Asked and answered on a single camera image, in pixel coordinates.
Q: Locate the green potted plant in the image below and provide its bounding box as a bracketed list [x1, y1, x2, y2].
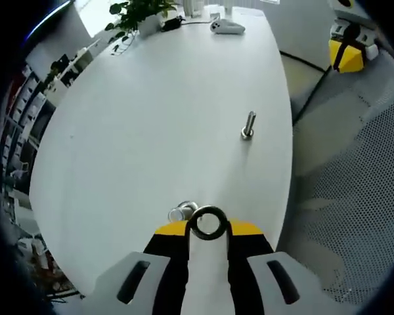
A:
[104, 0, 181, 43]

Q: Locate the white plant pot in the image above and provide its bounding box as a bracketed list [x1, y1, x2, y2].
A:
[137, 14, 165, 37]

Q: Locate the large steel washer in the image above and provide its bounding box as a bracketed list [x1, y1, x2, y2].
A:
[187, 205, 230, 240]

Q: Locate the large threaded steel stud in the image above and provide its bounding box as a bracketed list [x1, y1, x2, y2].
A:
[167, 201, 198, 221]

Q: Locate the white handheld controller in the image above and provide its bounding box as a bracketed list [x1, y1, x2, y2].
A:
[209, 18, 246, 35]

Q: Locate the white office desk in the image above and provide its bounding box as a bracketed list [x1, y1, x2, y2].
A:
[45, 37, 102, 88]

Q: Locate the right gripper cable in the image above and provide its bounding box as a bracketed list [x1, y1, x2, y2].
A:
[278, 49, 332, 125]

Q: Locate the white storage shelving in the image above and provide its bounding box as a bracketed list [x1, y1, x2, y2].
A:
[0, 65, 58, 165]

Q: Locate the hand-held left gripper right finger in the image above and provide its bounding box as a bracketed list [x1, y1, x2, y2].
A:
[228, 219, 349, 315]

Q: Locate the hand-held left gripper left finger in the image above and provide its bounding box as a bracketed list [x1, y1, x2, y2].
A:
[81, 220, 188, 315]

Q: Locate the grey mesh office chair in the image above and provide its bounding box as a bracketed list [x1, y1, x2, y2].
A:
[278, 49, 394, 306]

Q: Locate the small threaded steel stud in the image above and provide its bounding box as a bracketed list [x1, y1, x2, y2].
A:
[240, 110, 257, 141]

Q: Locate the curved ceiling light strip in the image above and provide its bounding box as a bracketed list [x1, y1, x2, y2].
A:
[29, 0, 73, 37]

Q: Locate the black power adapter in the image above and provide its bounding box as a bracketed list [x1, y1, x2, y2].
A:
[160, 18, 186, 32]

